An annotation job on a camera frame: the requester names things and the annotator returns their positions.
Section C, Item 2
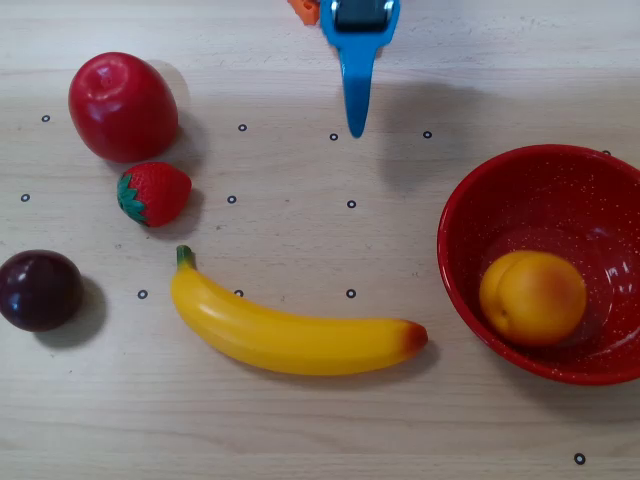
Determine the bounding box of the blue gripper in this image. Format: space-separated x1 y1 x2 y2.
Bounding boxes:
319 0 402 140

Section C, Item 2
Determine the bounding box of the orange toy peach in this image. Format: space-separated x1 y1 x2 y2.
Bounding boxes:
478 250 588 348

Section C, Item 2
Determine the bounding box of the red speckled enamel bowl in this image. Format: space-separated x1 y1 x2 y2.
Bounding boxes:
436 144 640 387

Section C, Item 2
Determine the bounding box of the red toy strawberry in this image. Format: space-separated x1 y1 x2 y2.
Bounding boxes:
116 161 193 229

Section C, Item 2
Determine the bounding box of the red toy apple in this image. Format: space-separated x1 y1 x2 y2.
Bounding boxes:
68 51 180 164

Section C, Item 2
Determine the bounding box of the yellow toy banana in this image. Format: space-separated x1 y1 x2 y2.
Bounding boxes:
170 244 430 377

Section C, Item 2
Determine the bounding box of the dark purple toy plum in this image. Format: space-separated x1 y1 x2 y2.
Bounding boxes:
0 249 85 333

